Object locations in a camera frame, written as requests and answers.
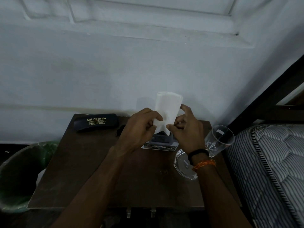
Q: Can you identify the clear drinking glass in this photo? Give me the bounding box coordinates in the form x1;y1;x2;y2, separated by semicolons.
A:
205;125;235;158

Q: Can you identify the person's right hand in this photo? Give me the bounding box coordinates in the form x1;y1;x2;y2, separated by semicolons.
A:
166;104;207;156

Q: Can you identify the striped quilted mattress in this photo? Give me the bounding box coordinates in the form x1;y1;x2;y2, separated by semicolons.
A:
225;124;304;228

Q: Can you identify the person's right forearm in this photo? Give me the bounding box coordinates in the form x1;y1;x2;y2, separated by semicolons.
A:
193;161;253;228

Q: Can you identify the person's left hand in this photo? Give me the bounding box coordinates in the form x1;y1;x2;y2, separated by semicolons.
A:
118;107;164;153

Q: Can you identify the black spectacle case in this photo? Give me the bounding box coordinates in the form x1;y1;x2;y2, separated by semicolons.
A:
73;113;120;133

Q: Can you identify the clear glass ashtray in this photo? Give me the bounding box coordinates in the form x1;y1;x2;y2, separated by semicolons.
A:
174;149;198;180

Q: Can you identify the printed card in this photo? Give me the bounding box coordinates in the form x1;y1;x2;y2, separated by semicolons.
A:
142;141;178;151

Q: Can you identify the black wristband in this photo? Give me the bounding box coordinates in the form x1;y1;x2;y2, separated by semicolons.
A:
188;149;209;166

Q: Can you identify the dustbin with green liner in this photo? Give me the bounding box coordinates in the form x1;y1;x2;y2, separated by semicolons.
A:
0;141;58;213

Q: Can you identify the white paper tissue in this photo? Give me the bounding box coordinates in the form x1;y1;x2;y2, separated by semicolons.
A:
154;92;184;136

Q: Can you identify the black bed frame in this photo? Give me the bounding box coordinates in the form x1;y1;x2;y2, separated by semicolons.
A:
232;61;304;131

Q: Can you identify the small black box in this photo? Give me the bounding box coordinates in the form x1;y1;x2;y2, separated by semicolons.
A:
152;130;175;145

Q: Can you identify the person's left forearm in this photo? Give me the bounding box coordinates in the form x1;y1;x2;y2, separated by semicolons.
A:
49;142;137;228

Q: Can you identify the orange thread bracelet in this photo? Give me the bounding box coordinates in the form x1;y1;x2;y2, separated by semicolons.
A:
192;159;217;171

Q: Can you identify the black cable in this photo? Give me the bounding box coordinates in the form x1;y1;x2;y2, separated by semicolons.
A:
115;124;126;138

